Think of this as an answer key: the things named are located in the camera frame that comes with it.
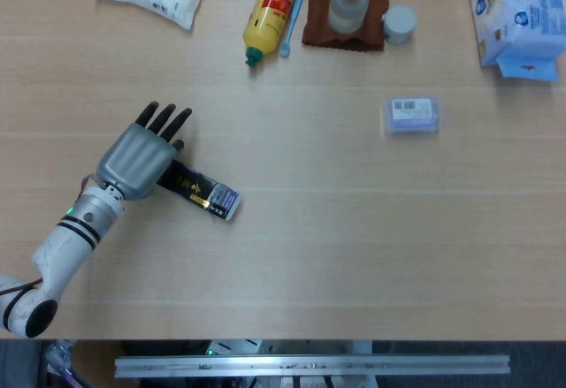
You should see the large blue white package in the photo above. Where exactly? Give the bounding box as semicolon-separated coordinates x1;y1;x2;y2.
463;0;566;83

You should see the light blue toothbrush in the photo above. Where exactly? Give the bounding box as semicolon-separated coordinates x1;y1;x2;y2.
279;0;312;58

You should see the black snack bar packet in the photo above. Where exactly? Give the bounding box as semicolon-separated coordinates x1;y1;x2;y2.
155;159;242;223

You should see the brown cloth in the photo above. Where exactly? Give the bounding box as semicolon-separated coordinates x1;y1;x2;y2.
301;0;393;53

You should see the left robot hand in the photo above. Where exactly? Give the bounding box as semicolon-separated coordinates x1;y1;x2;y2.
96;101;194;202

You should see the aluminium rail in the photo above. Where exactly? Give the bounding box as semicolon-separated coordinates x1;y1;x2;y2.
114;354;512;379

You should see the yellow bottle with green cap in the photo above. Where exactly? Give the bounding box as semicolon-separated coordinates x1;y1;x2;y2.
242;0;309;68

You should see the purple soap in clear box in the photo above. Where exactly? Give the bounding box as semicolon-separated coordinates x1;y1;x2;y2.
381;97;442;137

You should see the frosted glass bottle wooden cap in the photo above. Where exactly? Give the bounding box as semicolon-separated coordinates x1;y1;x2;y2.
326;0;371;34

